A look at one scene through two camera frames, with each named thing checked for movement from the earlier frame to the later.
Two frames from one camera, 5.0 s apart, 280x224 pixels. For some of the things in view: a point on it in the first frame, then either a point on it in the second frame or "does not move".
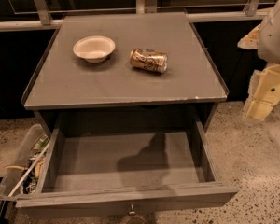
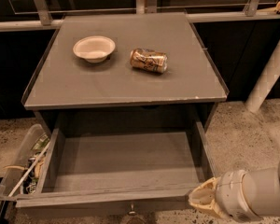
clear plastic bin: x=34 y=141 does not move
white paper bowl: x=94 y=49 does not move
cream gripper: x=275 y=39 → x=230 y=194
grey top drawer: x=126 y=169 does not move
